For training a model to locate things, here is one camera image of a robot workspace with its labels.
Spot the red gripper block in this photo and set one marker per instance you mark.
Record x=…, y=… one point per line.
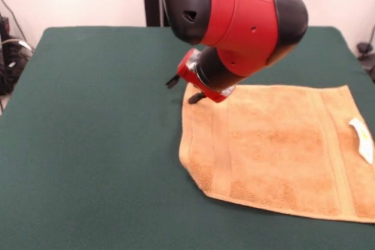
x=186, y=70

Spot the orange terry towel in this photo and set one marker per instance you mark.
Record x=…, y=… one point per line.
x=278, y=150

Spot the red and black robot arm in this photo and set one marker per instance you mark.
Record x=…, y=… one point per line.
x=243, y=21

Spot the dark green table cloth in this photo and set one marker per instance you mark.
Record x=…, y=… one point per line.
x=88, y=115

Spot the small black adapter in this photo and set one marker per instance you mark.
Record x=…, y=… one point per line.
x=363, y=47

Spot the black floor object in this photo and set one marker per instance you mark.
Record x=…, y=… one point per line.
x=369, y=67

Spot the red and black power strip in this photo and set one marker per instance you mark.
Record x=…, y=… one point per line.
x=4, y=26

